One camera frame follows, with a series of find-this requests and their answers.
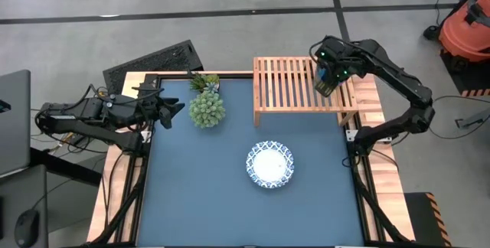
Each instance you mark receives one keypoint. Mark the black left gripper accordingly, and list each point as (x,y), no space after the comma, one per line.
(134,110)

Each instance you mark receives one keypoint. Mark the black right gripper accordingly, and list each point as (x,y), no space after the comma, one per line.
(337,58)

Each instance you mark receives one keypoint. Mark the blue patterned paper bowl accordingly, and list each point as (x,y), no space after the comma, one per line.
(270,164)

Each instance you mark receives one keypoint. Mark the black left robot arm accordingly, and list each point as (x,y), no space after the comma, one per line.
(69,122)

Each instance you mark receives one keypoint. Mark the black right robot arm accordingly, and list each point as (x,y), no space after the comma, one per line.
(398,76)

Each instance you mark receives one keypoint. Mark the wooden slatted shelf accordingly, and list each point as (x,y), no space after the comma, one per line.
(287,87)

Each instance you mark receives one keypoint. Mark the pale succulent in grey pot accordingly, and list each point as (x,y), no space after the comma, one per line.
(206,109)

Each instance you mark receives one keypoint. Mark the mixed succulents in dark pot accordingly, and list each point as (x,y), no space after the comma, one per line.
(204,81)

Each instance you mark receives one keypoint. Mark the orange shop vacuum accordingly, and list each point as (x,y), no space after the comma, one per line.
(465,30)

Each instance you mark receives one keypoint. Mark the grey laptop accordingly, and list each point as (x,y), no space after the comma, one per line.
(14,121)

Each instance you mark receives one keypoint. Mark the black box with orange stripes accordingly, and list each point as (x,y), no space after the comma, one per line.
(425,217)

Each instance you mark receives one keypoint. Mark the black computer mouse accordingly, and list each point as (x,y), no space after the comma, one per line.
(27,228)

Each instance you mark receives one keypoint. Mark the black corner bracket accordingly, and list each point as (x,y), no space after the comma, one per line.
(147,81)

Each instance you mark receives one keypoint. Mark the wood and black table frame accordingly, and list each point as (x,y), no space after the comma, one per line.
(386,186)

